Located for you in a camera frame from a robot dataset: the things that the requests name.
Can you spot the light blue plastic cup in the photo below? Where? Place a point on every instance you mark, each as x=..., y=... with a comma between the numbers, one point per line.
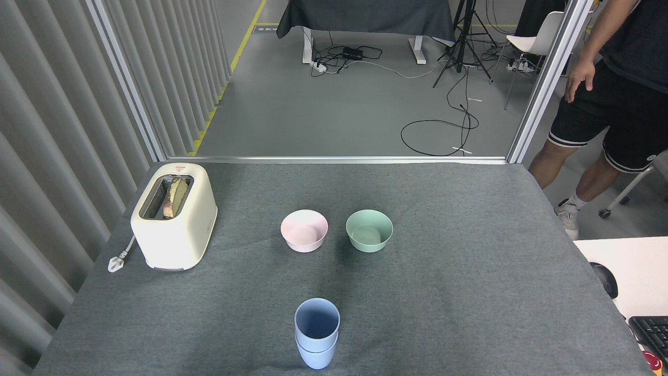
x=315, y=357
x=317, y=324

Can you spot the black computer mouse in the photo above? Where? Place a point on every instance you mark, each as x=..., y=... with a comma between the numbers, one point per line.
x=605, y=279

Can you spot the person's right hand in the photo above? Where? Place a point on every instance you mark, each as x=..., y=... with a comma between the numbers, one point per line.
x=580, y=73

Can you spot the pink bowl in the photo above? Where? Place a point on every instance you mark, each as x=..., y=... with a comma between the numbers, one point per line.
x=304, y=232

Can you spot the mint green bowl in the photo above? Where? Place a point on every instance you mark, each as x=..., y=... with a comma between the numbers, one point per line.
x=369, y=232

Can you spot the silver frame post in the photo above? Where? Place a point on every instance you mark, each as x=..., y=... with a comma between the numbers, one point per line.
x=125, y=78
x=548, y=78

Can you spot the red round button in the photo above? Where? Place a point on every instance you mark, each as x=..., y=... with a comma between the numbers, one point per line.
x=652, y=361

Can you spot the bread slice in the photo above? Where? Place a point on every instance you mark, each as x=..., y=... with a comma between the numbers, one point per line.
x=175, y=198

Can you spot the white side table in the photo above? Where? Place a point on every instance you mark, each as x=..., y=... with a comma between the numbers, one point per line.
x=636, y=266

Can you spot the black keyboard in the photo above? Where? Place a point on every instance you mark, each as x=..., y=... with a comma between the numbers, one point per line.
x=652, y=334

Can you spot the person's right forearm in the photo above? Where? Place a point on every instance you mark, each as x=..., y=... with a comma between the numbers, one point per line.
x=608, y=31

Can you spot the grey office chair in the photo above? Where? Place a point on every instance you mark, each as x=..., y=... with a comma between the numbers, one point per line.
x=626, y=190

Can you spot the person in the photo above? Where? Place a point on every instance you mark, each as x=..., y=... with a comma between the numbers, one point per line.
x=636, y=47

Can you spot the white plastic chair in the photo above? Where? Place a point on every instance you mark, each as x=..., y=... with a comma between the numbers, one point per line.
x=532, y=42

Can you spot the table with dark cloth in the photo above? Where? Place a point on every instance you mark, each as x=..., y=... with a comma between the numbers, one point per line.
x=365, y=15

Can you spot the black power adapter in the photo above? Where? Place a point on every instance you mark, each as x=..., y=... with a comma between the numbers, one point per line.
x=353, y=53

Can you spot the grey felt table cloth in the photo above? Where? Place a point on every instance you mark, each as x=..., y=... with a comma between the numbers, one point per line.
x=469, y=219

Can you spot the white power strip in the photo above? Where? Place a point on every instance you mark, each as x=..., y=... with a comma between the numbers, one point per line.
x=319, y=66
x=519, y=65

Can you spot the cream toaster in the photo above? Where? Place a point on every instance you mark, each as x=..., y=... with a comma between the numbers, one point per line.
x=177, y=240

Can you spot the silver frame rail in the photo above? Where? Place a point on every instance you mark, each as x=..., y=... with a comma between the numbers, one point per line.
x=339, y=160

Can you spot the black tripod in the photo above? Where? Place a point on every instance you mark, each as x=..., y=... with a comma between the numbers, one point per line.
x=461, y=52

